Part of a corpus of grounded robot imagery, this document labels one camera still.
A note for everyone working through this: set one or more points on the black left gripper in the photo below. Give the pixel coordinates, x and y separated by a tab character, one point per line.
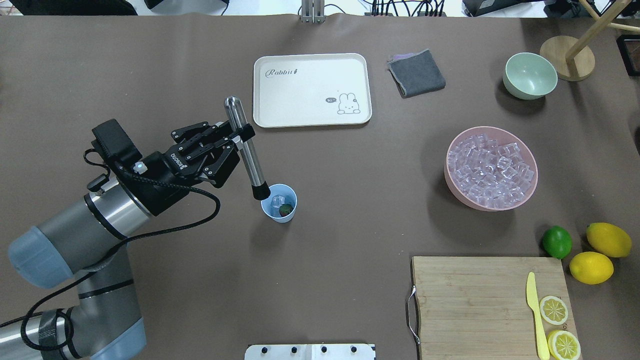
161	176

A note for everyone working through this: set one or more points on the steel muddler black tip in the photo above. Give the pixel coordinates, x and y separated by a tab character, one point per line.
242	134

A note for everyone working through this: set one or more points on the clear ice cube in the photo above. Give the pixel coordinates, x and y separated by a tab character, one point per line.
278	201

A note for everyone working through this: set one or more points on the red strawberry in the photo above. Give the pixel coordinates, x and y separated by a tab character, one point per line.
285	209

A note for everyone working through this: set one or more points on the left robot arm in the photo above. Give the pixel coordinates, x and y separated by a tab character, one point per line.
88	241

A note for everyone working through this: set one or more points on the light blue plastic cup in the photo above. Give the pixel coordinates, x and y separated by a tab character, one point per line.
291	198

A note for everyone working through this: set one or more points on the pink bowl of ice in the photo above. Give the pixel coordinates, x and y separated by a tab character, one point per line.
490	169

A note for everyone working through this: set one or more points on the wooden cup stand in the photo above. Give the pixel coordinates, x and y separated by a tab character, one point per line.
571	57

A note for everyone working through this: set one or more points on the cream rabbit tray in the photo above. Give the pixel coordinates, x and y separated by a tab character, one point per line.
311	90

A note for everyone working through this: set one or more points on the grey folded cloth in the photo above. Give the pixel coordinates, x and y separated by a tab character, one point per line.
416	73

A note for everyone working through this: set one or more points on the bamboo cutting board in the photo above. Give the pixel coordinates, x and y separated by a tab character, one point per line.
475	307

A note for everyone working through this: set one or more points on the mint green bowl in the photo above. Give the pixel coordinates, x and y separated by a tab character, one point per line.
529	76

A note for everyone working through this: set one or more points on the yellow plastic knife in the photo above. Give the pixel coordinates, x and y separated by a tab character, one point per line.
531	294

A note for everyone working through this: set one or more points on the green lime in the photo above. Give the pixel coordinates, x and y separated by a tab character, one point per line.
557	242

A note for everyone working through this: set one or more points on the upper lemon slice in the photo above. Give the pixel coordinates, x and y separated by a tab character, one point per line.
554	310

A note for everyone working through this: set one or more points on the lemon slice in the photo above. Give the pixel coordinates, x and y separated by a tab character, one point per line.
564	345
554	310

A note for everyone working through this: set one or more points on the lower yellow lemon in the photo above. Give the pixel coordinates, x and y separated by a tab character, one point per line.
591	267

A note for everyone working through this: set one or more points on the yellow lemon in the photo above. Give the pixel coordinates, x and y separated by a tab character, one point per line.
591	267
609	239

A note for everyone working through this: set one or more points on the lower lemon slice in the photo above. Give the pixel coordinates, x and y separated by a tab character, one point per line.
564	345

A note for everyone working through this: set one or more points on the upper yellow lemon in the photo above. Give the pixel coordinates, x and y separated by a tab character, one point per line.
609	239

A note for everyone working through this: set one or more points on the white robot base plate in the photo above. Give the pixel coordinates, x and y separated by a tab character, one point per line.
312	351

